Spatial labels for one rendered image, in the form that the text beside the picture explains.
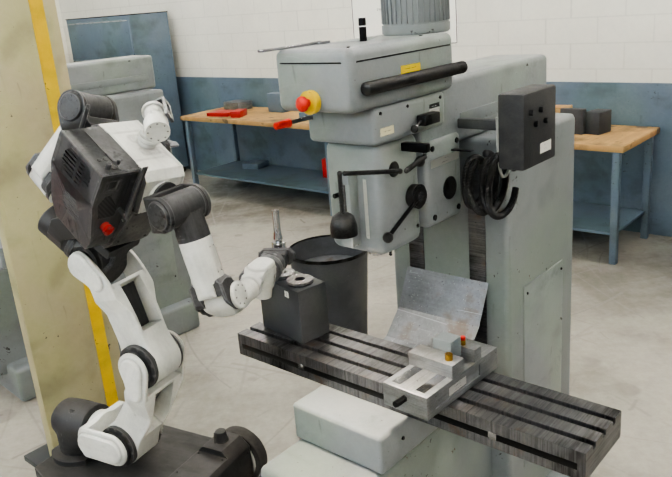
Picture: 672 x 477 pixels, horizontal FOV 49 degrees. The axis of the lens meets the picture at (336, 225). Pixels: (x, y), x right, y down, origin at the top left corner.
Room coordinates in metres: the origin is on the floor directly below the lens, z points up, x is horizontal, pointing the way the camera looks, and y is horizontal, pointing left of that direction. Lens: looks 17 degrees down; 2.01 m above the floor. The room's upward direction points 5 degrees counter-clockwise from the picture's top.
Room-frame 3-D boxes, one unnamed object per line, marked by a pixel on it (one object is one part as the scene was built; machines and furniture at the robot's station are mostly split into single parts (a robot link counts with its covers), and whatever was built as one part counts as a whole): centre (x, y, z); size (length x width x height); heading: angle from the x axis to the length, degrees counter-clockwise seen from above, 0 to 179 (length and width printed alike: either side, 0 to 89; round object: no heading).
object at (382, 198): (2.03, -0.12, 1.47); 0.21 x 0.19 x 0.32; 48
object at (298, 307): (2.30, 0.17, 1.03); 0.22 x 0.12 x 0.20; 40
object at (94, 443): (2.13, 0.77, 0.68); 0.21 x 0.20 x 0.13; 61
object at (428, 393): (1.85, -0.27, 0.98); 0.35 x 0.15 x 0.11; 136
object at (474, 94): (2.40, -0.45, 1.66); 0.80 x 0.23 x 0.20; 138
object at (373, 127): (2.06, -0.14, 1.68); 0.34 x 0.24 x 0.10; 138
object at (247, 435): (2.23, 0.40, 0.50); 0.20 x 0.05 x 0.20; 61
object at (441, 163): (2.17, -0.25, 1.47); 0.24 x 0.19 x 0.26; 48
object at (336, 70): (2.04, -0.12, 1.81); 0.47 x 0.26 x 0.16; 138
